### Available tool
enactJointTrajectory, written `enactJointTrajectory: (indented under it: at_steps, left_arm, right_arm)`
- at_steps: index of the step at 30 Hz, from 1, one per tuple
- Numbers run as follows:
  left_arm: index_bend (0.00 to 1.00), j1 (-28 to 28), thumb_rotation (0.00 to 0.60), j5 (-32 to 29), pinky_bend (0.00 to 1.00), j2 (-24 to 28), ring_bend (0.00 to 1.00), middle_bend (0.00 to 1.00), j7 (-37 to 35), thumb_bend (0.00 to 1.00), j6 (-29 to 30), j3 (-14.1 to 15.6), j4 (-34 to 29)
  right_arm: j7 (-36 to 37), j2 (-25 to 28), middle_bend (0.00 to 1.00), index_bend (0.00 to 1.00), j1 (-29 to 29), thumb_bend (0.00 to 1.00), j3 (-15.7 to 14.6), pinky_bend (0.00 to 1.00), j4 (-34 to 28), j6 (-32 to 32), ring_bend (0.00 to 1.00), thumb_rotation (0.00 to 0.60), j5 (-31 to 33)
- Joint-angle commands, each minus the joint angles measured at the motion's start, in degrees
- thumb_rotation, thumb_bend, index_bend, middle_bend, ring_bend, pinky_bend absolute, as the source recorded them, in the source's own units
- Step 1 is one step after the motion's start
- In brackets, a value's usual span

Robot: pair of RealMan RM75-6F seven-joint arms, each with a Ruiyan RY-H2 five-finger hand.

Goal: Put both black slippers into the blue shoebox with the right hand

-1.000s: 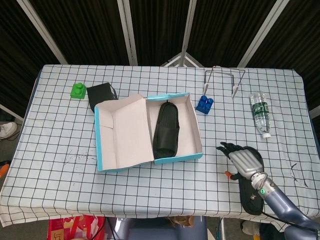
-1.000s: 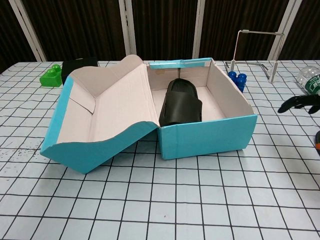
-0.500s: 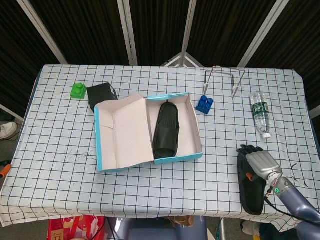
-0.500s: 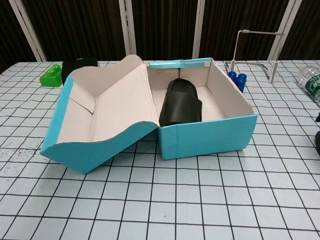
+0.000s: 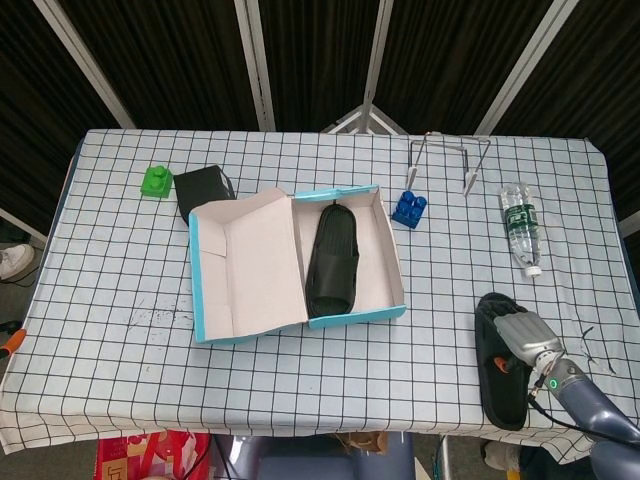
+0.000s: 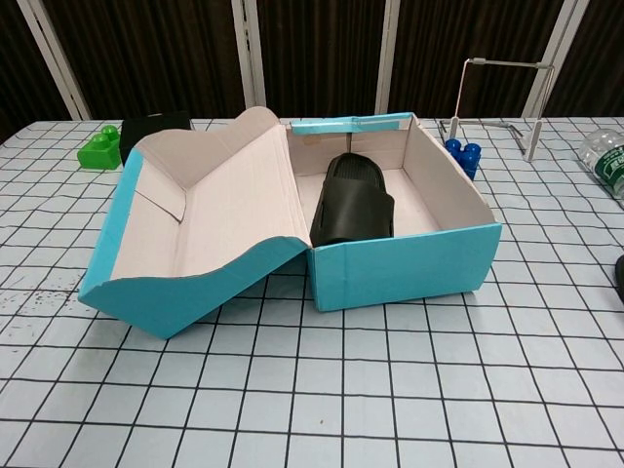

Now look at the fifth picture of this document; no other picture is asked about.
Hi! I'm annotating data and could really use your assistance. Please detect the white wire stand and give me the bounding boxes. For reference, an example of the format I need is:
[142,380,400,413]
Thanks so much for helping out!
[408,130,492,197]

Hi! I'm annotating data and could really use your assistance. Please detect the small black box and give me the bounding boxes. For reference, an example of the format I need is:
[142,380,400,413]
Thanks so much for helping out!
[173,164,236,226]

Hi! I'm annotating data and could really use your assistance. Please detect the white checked tablecloth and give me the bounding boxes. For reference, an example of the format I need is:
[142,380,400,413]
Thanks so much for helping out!
[0,128,640,454]

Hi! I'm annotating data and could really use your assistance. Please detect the orange handled tool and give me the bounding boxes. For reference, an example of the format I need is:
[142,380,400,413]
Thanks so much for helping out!
[0,329,26,358]

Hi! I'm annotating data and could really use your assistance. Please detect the blue cardboard shoe box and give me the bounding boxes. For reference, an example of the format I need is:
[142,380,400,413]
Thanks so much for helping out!
[188,183,406,345]

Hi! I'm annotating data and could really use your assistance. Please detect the green toy building block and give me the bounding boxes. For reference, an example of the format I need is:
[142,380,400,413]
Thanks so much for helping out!
[140,165,174,201]

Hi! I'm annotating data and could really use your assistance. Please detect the white sneaker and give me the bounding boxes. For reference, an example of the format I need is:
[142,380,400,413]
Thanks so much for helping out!
[0,243,36,281]

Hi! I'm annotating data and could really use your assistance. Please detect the clear plastic water bottle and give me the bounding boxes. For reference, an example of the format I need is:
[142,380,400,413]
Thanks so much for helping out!
[499,183,544,279]

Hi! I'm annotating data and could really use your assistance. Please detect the black rubber slipper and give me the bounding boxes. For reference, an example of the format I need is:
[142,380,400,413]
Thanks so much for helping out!
[473,292,532,430]
[305,202,361,319]

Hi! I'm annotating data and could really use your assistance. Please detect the red printed snack package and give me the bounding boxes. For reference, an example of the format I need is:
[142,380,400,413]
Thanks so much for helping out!
[96,428,211,480]

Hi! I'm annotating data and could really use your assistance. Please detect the black folding screen white frame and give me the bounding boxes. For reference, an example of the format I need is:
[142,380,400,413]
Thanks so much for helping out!
[0,0,640,241]

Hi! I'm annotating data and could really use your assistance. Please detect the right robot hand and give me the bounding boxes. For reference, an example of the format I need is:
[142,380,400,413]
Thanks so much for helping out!
[492,309,566,374]

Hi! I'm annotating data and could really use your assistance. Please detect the blue toy building block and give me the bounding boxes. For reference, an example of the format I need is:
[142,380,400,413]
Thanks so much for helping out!
[391,190,430,230]

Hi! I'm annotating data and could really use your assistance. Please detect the blue chair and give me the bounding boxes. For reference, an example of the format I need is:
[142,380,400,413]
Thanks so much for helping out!
[249,432,416,480]

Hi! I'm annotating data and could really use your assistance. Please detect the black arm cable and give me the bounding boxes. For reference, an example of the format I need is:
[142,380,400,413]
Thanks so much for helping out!
[527,384,601,432]

